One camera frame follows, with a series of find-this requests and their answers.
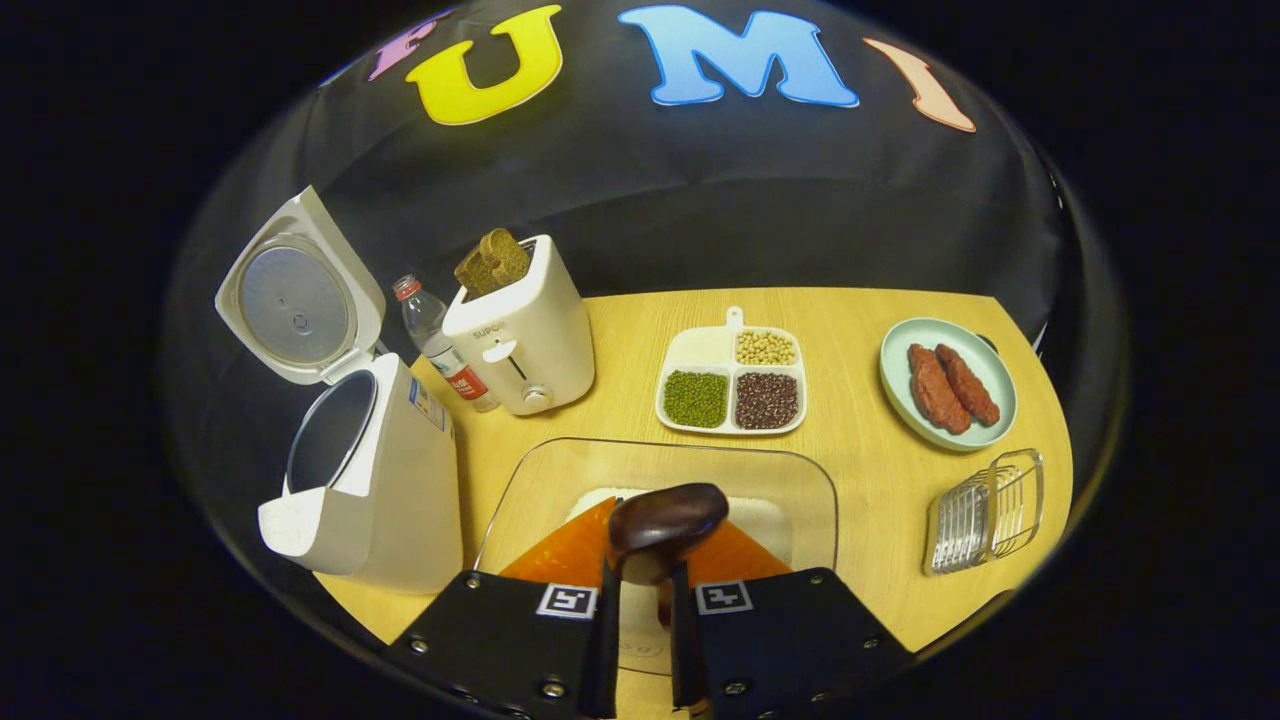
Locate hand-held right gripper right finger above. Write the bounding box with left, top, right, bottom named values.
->
left=670, top=517, right=916, bottom=720

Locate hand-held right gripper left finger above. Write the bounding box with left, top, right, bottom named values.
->
left=385, top=497, right=623, bottom=720

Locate dark wooden spoon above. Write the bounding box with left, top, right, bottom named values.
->
left=607, top=483, right=730, bottom=633

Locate white rice cooker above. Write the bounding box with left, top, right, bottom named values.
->
left=215, top=186, right=466, bottom=594

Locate clear wire chopstick holder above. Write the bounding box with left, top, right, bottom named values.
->
left=923, top=448, right=1045, bottom=577

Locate clear glass tray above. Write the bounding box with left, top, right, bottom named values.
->
left=473, top=437, right=839, bottom=676

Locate red bean pile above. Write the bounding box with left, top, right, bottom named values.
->
left=735, top=372, right=800, bottom=430

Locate green mung bean pile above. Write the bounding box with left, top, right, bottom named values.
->
left=663, top=370, right=729, bottom=429

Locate red meat slice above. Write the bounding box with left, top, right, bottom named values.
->
left=935, top=343, right=1001, bottom=428
left=907, top=343, right=972, bottom=436

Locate soybean pile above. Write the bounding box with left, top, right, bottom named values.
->
left=736, top=331, right=797, bottom=366

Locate clear water bottle red label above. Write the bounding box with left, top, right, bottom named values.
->
left=392, top=274, right=499, bottom=413

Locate white divided dish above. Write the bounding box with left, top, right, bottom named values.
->
left=655, top=306, right=808, bottom=437

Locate white toaster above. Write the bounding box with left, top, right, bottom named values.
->
left=442, top=235, right=596, bottom=417

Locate pale green plate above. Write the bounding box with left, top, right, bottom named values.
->
left=879, top=318, right=1018, bottom=453

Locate brown bread slice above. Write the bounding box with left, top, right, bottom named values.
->
left=478, top=228, right=532, bottom=291
left=455, top=245, right=501, bottom=299

